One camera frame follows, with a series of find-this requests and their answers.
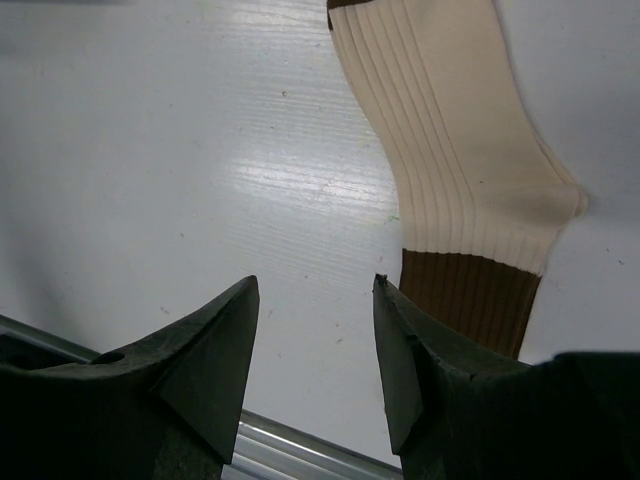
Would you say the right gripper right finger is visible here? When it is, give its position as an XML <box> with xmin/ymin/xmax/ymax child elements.
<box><xmin>373</xmin><ymin>275</ymin><xmax>639</xmax><ymax>479</ymax></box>

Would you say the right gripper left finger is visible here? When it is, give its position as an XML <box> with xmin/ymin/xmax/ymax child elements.
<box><xmin>1</xmin><ymin>276</ymin><xmax>259</xmax><ymax>479</ymax></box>

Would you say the beige brown striped sock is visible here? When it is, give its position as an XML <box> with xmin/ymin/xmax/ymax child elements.
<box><xmin>327</xmin><ymin>1</ymin><xmax>587</xmax><ymax>358</ymax></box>

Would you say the aluminium front rail frame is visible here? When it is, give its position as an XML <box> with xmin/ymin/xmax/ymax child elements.
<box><xmin>1</xmin><ymin>316</ymin><xmax>402</xmax><ymax>479</ymax></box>

